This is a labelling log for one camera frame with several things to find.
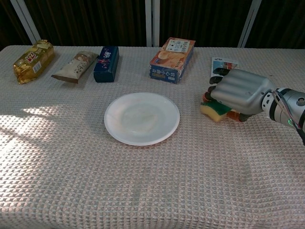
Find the white paper plate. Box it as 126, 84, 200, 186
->
103, 92, 181, 146

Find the woven beige tablecloth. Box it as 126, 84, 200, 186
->
0, 45, 305, 229

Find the beige snack bag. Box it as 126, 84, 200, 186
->
51, 51, 99, 84

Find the dark blue narrow box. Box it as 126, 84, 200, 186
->
93, 46, 120, 83

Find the white metal frame post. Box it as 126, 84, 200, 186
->
10, 0, 41, 45
145, 0, 160, 47
237, 0, 262, 48

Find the blue orange cookie box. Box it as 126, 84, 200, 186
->
149, 37, 196, 84

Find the small printed packet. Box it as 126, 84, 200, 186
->
210, 57, 240, 79

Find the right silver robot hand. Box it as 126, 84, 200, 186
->
201, 67, 275, 123

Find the green yellow sponge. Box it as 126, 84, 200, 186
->
199, 100, 233, 123

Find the gold snack bag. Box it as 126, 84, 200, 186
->
12, 39, 55, 84

